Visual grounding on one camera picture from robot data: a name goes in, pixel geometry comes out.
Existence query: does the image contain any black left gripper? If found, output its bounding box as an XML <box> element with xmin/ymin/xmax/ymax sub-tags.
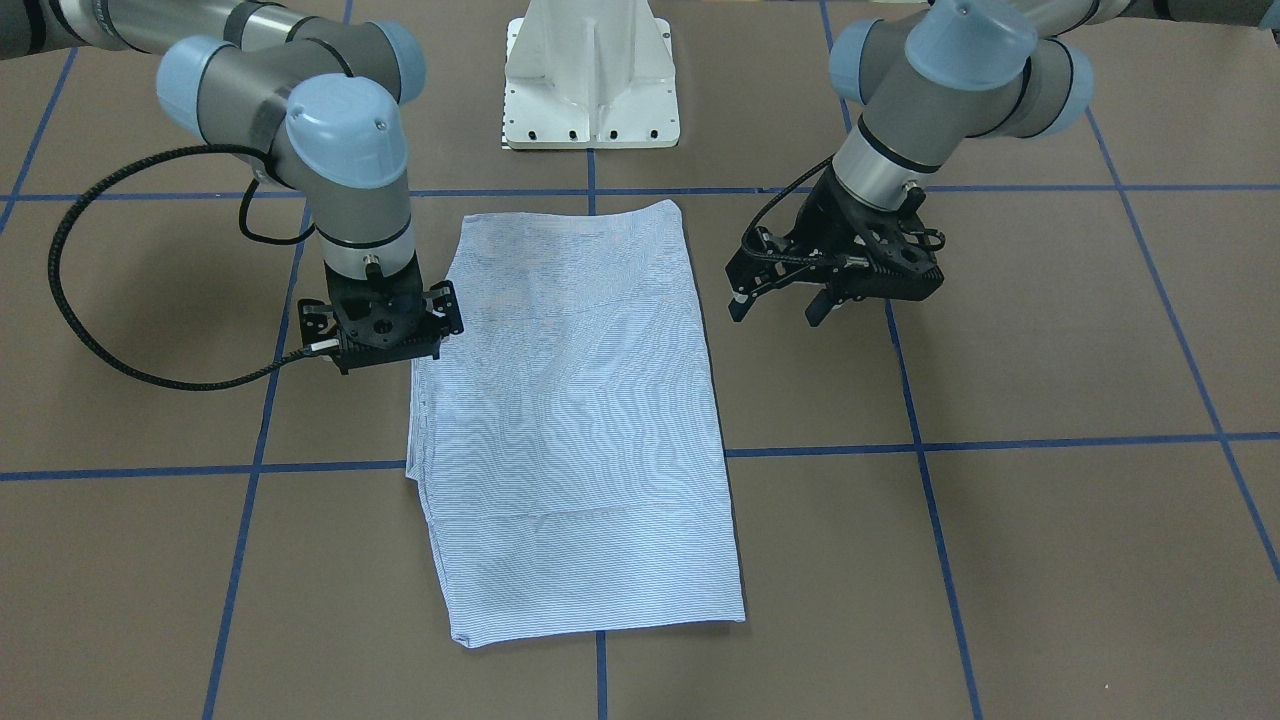
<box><xmin>726</xmin><ymin>169</ymin><xmax>925</xmax><ymax>327</ymax></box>

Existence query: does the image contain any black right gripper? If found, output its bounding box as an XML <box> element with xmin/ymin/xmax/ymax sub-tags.
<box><xmin>325</xmin><ymin>255</ymin><xmax>465</xmax><ymax>346</ymax></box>

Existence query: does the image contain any blue striped button shirt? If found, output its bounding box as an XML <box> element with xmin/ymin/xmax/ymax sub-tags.
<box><xmin>406</xmin><ymin>200</ymin><xmax>746</xmax><ymax>650</ymax></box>

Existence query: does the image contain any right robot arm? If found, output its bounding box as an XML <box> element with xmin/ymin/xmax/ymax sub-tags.
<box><xmin>3</xmin><ymin>1</ymin><xmax>462</xmax><ymax>351</ymax></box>

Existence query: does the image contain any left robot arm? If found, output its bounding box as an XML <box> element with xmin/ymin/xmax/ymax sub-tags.
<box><xmin>726</xmin><ymin>1</ymin><xmax>1277</xmax><ymax>325</ymax></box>

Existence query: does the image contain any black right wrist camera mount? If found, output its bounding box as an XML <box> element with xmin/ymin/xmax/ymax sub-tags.
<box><xmin>297</xmin><ymin>293</ymin><xmax>460</xmax><ymax>375</ymax></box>

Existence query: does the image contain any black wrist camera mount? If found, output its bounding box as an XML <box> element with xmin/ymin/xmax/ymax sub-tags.
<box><xmin>297</xmin><ymin>293</ymin><xmax>460</xmax><ymax>375</ymax></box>
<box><xmin>742</xmin><ymin>217</ymin><xmax>947</xmax><ymax>307</ymax></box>

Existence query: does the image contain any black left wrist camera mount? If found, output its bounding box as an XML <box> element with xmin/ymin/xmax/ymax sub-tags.
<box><xmin>742</xmin><ymin>217</ymin><xmax>947</xmax><ymax>307</ymax></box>

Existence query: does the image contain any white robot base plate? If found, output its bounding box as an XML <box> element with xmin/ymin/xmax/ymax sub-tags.
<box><xmin>500</xmin><ymin>1</ymin><xmax>682</xmax><ymax>151</ymax></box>

